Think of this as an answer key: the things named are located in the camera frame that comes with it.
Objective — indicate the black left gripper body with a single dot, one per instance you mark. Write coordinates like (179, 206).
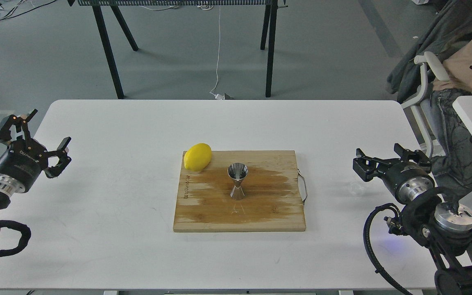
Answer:
(23, 163)

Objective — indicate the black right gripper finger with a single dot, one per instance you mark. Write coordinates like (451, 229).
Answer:
(370, 167)
(416, 156)

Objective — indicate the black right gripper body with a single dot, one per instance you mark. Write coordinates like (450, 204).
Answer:
(406, 181)

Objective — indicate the steel double jigger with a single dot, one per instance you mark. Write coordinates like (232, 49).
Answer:
(237, 172)

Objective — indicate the small clear glass cup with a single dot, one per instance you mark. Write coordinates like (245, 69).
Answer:
(356, 189)

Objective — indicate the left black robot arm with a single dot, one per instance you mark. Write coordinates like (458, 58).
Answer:
(15, 127)

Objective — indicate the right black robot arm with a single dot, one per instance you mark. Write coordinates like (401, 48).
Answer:
(432, 216)

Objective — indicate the white office chair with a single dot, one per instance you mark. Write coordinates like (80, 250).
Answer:
(429, 64)

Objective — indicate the wooden cutting board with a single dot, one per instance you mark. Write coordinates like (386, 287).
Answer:
(272, 199)

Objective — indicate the person in beige shirt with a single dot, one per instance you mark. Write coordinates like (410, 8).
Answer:
(450, 37)

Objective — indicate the yellow lemon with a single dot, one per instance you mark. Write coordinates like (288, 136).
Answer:
(197, 157)

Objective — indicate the black metal frame table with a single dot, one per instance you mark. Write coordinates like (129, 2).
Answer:
(178, 37)

